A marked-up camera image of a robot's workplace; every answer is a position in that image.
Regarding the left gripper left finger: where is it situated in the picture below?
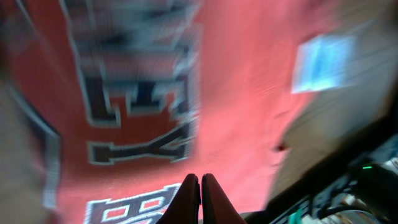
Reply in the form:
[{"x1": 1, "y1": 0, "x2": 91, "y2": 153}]
[{"x1": 157, "y1": 174, "x2": 201, "y2": 224}]

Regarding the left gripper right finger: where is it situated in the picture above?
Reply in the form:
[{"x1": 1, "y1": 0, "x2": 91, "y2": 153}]
[{"x1": 201, "y1": 174, "x2": 246, "y2": 224}]

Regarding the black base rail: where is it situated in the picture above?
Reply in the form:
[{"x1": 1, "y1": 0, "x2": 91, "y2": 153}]
[{"x1": 247, "y1": 134, "x2": 397, "y2": 223}]

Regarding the coral red t-shirt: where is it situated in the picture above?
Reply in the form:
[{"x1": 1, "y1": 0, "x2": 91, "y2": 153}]
[{"x1": 1, "y1": 0, "x2": 338, "y2": 223}]

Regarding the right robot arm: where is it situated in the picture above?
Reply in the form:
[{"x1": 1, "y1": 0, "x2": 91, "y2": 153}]
[{"x1": 351, "y1": 157, "x2": 397, "y2": 223}]

